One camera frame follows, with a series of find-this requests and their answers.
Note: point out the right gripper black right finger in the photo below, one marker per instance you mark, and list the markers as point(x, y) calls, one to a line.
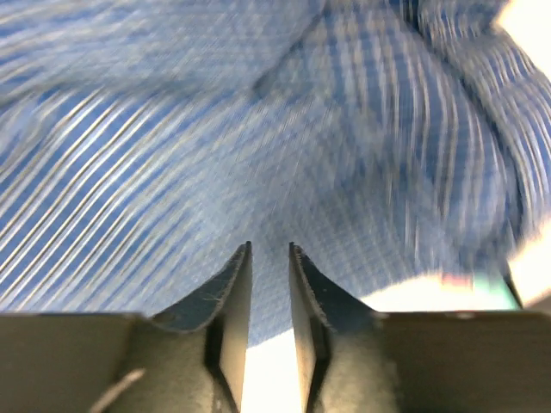
point(352, 358)

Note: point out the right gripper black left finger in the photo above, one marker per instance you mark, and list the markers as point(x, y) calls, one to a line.
point(188, 358)

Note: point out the blue checkered long sleeve shirt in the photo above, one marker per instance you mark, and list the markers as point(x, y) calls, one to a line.
point(143, 141)

